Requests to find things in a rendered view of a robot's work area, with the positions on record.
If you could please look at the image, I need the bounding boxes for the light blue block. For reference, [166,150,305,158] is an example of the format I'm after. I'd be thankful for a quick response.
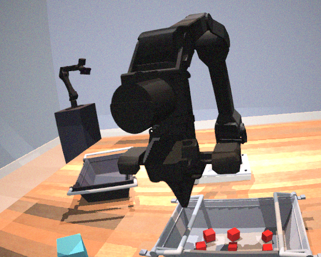
[56,233,88,257]

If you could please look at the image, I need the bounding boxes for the small red block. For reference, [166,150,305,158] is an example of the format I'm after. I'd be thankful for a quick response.
[261,230,273,242]
[195,241,206,251]
[228,242,237,251]
[227,227,240,242]
[262,244,273,251]
[203,228,216,243]

